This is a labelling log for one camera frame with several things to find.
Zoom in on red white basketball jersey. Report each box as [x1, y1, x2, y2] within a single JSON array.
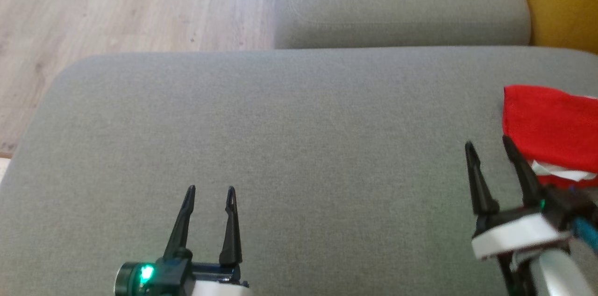
[[502, 85, 598, 180]]

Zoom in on red garment white trim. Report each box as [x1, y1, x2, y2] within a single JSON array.
[[533, 161, 598, 190]]

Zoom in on large grey sofa chaise cushion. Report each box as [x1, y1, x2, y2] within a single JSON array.
[[0, 46, 598, 296]]

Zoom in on long yellow sofa back cushion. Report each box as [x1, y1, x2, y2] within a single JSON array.
[[509, 0, 598, 54]]

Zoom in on grey sofa seat cushion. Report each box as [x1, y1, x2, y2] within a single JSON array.
[[275, 0, 532, 49]]

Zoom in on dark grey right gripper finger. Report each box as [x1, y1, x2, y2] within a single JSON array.
[[503, 135, 545, 208], [465, 142, 499, 216]]

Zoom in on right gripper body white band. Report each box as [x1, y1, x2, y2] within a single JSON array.
[[471, 205, 571, 261]]

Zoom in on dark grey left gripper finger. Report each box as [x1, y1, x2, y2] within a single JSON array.
[[163, 185, 196, 261], [220, 186, 242, 266]]

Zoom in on right arm cable teal plug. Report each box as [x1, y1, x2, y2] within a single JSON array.
[[572, 216, 598, 251]]

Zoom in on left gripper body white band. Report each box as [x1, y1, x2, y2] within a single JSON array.
[[189, 263, 253, 296]]

